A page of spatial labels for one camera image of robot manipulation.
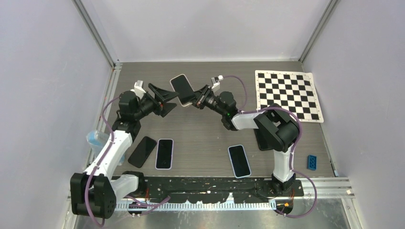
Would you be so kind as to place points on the black phone bare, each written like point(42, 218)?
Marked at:
point(142, 152)

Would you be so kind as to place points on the beige phone case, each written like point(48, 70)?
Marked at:
point(177, 77)

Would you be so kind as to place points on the blue toy brick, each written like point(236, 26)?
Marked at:
point(312, 162)

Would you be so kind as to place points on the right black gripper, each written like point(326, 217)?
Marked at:
point(202, 95)

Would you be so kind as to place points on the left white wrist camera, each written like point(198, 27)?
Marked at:
point(138, 89)

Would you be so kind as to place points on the phone in lilac case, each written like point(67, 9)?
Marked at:
point(164, 154)

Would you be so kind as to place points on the phone in light-blue case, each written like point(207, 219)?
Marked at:
point(239, 162)

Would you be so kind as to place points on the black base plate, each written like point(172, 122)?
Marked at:
point(210, 190)

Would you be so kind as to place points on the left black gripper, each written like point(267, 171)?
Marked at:
point(159, 107)

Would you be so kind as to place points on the phone in black case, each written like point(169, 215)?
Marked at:
point(262, 141)

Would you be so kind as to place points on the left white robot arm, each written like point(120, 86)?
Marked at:
point(94, 193)

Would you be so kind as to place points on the aluminium front rail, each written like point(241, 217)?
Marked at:
point(319, 188)

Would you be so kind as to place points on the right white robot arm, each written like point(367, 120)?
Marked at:
point(280, 129)

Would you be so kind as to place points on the checkerboard calibration mat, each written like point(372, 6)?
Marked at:
point(293, 91)

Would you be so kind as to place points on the black smartphone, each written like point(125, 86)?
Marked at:
point(183, 90)

